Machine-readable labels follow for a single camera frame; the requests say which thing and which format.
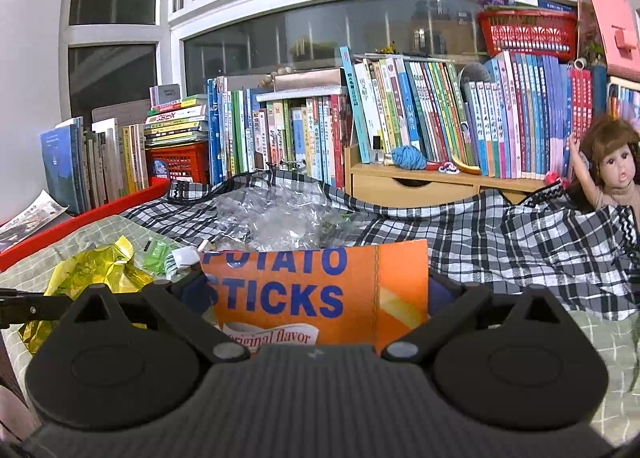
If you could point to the left upright book row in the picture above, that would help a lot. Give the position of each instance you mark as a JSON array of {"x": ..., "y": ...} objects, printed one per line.
[{"x": 116, "y": 161}]

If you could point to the yellow foil wrapper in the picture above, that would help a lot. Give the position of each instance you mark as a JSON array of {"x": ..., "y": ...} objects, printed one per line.
[{"x": 111, "y": 265}]

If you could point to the blue yarn ball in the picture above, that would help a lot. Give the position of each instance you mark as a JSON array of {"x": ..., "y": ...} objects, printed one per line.
[{"x": 408, "y": 158}]

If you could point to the black white plaid blanket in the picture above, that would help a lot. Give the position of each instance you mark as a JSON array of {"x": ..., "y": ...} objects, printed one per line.
[{"x": 588, "y": 260}]

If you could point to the stack of flat books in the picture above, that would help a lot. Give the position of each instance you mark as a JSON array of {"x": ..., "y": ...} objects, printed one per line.
[{"x": 177, "y": 123}]

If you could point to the red plastic basket on top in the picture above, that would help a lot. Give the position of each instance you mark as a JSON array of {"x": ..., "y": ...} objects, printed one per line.
[{"x": 538, "y": 32}]

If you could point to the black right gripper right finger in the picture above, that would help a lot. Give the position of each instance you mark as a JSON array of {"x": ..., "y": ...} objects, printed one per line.
[{"x": 517, "y": 362}]

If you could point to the wooden drawer organizer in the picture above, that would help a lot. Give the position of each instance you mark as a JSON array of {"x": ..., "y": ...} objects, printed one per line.
[{"x": 389, "y": 186}]

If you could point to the green checked bed sheet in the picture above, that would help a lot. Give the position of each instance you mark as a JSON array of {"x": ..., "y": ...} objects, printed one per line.
[{"x": 617, "y": 342}]

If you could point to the pink toy house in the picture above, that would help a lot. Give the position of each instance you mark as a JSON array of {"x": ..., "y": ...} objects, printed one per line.
[{"x": 607, "y": 33}]

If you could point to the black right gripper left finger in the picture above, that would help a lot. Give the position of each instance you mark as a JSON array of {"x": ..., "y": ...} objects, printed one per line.
[{"x": 114, "y": 361}]

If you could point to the green snack wrapper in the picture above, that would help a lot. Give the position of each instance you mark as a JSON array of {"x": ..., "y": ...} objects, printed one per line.
[{"x": 158, "y": 259}]

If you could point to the orange potato sticks box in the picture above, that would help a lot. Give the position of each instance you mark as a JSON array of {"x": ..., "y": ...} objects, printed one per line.
[{"x": 360, "y": 295}]

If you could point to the far left blue book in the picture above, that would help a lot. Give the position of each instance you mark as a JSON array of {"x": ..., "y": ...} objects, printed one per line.
[{"x": 61, "y": 162}]

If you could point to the magazine on rail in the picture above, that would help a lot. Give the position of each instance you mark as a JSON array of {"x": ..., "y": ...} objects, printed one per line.
[{"x": 41, "y": 212}]

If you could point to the middle upright book row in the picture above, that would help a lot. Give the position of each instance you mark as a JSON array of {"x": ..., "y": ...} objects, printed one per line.
[{"x": 290, "y": 121}]

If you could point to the clear crumpled plastic bag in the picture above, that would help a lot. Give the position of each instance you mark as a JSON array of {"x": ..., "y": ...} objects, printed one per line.
[{"x": 272, "y": 219}]

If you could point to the red crate under books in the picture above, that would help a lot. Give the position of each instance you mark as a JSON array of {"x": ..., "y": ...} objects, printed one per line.
[{"x": 187, "y": 162}]

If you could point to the upright book row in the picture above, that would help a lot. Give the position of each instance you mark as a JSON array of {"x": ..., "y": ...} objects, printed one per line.
[
  {"x": 116, "y": 161},
  {"x": 290, "y": 121},
  {"x": 510, "y": 117}
]

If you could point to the brown haired doll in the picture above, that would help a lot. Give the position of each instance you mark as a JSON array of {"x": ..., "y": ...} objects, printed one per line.
[{"x": 605, "y": 162}]

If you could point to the right upright book row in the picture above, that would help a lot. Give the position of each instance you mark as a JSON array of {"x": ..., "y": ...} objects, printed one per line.
[{"x": 510, "y": 117}]

